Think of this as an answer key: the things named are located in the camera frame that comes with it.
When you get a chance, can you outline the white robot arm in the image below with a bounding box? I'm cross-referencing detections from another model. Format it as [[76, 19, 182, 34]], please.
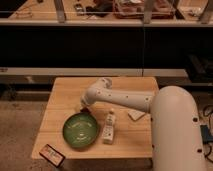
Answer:
[[81, 78, 207, 171]]

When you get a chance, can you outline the white sponge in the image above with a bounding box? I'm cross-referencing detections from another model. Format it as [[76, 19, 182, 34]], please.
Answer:
[[128, 110, 145, 121]]

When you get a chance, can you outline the wooden table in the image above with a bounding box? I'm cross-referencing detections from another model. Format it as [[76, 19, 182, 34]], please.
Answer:
[[31, 77, 152, 159]]

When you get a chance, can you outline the white squeeze bottle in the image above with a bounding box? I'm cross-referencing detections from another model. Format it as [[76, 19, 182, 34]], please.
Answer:
[[102, 108, 116, 144]]

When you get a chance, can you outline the green bowl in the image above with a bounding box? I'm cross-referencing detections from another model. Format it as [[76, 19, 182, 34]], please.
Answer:
[[62, 112, 100, 149]]

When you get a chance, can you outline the small red black box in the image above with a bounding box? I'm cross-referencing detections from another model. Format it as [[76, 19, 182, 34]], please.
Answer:
[[39, 144, 65, 168]]

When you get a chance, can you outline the long workbench shelf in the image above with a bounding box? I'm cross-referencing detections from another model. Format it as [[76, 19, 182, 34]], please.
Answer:
[[0, 0, 213, 27]]

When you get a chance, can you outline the blue device on floor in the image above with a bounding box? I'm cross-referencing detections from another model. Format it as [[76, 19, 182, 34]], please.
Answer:
[[201, 125, 213, 144]]

